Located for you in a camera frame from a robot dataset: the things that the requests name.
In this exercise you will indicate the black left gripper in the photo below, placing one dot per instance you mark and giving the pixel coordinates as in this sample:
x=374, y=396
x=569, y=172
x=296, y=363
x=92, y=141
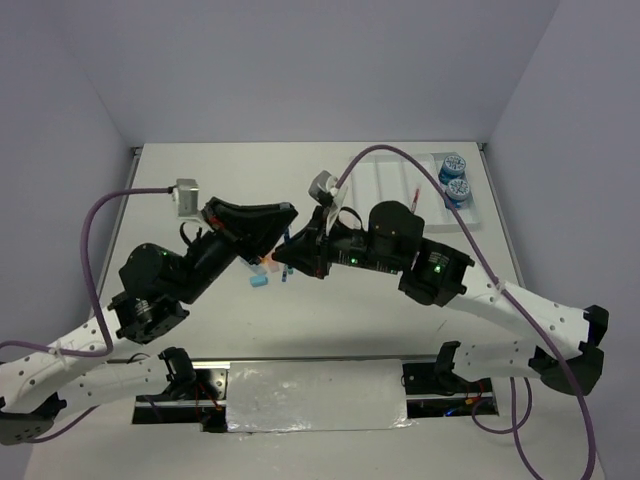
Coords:
x=253, y=231

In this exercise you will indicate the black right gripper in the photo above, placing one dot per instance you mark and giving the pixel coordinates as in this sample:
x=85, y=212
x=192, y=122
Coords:
x=309, y=249

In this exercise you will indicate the red pen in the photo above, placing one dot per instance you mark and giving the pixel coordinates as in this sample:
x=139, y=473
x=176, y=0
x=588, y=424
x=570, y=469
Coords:
x=415, y=200

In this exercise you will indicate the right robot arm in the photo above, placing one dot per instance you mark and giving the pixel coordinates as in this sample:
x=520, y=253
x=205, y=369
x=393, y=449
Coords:
x=556, y=344

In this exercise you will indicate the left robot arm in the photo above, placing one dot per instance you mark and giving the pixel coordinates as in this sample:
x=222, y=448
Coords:
x=102, y=360

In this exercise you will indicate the orange highlighter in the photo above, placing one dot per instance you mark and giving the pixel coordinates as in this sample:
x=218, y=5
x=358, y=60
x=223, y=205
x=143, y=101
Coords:
x=272, y=265

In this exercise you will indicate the blue highlighter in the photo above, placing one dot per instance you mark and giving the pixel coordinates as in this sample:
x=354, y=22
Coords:
x=256, y=269

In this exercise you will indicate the white compartment tray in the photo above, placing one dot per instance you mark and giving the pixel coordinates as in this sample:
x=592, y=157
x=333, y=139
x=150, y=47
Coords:
x=384, y=176

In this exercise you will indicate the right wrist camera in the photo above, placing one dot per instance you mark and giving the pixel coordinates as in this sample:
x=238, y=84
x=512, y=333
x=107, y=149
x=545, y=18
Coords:
x=324, y=189

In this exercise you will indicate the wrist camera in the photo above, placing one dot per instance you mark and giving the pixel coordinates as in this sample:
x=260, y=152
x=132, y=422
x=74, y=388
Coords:
x=324, y=189
x=185, y=194

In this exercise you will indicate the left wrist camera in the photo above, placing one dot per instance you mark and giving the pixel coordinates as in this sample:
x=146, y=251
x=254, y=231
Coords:
x=185, y=194

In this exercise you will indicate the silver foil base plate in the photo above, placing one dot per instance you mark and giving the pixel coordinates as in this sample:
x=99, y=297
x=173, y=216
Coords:
x=306, y=396

